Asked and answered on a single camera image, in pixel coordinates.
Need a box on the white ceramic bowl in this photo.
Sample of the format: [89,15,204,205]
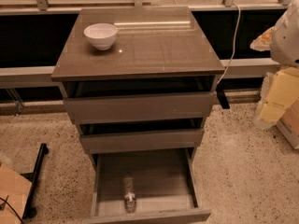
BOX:
[84,23,118,50]

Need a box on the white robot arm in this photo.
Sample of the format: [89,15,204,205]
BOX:
[249,0,299,67]

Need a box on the cardboard box right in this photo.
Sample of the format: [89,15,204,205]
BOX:
[277,100,299,149]

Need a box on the clear plastic water bottle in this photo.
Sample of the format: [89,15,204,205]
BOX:
[123,176,136,213]

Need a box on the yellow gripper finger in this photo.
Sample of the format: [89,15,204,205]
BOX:
[249,27,274,51]

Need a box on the black metal stand leg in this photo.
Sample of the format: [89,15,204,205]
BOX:
[22,143,49,219]

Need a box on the cardboard box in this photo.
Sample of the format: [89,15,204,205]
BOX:
[0,162,31,224]
[277,100,299,149]

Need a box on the white power cable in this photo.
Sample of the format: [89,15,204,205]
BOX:
[216,3,242,86]

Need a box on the grey top drawer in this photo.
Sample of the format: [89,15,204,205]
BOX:
[64,92,216,124]

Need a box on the grey open bottom drawer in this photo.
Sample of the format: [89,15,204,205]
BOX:
[82,148,211,224]

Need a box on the cardboard box left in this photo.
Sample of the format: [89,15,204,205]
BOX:
[0,162,31,224]

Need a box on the grey drawer cabinet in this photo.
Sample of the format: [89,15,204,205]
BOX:
[50,6,226,173]

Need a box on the black cable bottom left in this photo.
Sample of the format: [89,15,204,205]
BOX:
[0,195,25,224]

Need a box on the grey middle drawer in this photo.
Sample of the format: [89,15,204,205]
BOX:
[80,129,204,154]

